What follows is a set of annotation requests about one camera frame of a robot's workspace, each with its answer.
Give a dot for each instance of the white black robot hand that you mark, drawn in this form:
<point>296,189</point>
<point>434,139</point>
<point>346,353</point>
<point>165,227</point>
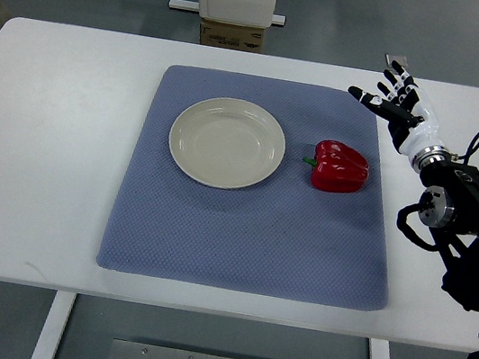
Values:
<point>412,121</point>

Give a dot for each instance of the red bell pepper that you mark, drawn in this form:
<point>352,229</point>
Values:
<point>337,167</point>

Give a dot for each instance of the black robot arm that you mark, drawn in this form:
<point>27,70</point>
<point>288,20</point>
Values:
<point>446,220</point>

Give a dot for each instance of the small grey floor plate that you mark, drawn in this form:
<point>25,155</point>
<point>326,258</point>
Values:
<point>401,61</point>

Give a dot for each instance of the cream round plate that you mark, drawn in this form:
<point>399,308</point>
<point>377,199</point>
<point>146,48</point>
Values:
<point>227,143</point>

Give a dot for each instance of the blue textured mat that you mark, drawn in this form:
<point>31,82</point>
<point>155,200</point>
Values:
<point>281,237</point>

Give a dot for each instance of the cardboard box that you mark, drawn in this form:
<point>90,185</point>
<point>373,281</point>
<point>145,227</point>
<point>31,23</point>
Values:
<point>229,36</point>

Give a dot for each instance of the white table frame legs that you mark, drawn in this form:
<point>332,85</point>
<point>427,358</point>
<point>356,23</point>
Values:
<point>60,309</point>

